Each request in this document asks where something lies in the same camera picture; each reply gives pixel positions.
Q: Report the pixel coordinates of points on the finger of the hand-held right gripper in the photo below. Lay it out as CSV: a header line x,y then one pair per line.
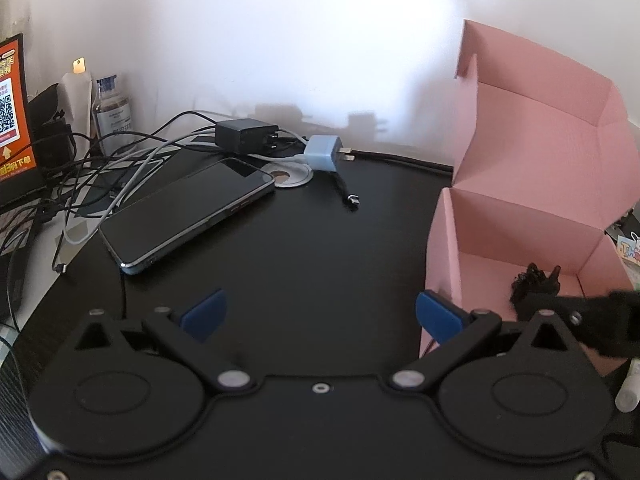
x,y
607,320

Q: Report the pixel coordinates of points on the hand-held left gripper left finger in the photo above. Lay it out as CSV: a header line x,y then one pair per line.
x,y
205,312

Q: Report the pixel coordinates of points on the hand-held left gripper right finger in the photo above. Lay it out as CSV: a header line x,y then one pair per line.
x,y
437,317

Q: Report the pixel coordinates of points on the black hair clip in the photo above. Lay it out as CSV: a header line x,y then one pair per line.
x,y
532,277

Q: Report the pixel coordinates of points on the pink cardboard box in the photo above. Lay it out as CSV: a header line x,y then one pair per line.
x,y
525,125

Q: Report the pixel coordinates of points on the black desktop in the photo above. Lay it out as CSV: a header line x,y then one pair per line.
x,y
300,250

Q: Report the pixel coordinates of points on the white tube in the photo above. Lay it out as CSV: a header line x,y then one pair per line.
x,y
629,390

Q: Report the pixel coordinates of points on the colourful printed packet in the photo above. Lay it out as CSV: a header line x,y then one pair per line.
x,y
627,247

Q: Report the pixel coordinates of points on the black smartphone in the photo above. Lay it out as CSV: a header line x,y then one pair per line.
x,y
185,210

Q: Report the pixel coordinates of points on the black power adapter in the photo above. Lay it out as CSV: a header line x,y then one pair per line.
x,y
242,135

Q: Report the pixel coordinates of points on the light blue charger plug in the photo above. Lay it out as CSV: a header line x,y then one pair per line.
x,y
322,152

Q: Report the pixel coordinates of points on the clear bottle white label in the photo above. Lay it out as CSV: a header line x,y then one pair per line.
x,y
112,115

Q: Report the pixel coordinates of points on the black box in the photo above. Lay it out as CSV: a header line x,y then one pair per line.
x,y
50,125

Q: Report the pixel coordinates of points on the white pouch with tag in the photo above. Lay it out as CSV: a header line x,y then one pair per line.
x,y
75,95

